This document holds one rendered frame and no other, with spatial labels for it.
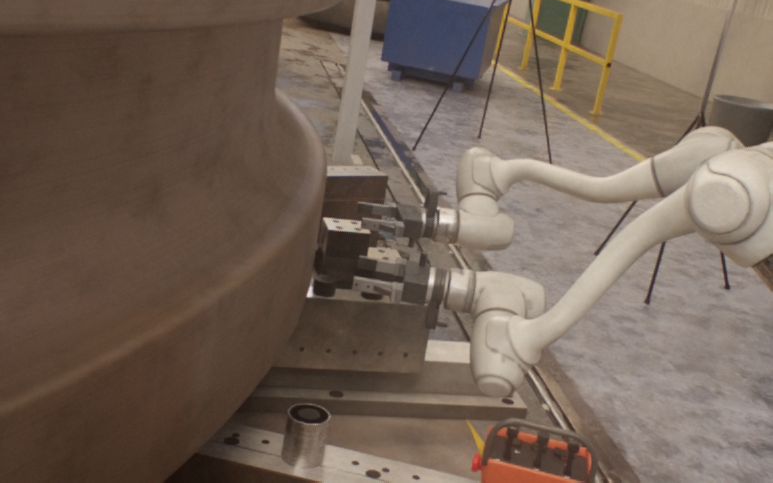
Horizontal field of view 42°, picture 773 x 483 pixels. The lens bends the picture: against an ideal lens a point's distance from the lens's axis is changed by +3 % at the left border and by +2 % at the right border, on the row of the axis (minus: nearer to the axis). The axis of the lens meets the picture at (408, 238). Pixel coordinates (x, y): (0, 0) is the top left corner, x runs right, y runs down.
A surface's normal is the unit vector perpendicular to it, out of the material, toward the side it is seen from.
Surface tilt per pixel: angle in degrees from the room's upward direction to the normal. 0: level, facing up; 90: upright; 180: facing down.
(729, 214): 85
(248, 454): 0
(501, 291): 33
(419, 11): 90
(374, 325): 90
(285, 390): 0
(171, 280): 25
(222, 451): 0
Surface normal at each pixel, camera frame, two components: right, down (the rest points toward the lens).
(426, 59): -0.18, 0.27
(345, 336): 0.23, 0.33
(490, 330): -0.53, -0.66
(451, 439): 0.17, -0.94
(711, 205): -0.55, 0.10
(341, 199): 0.58, 0.34
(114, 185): 0.94, 0.21
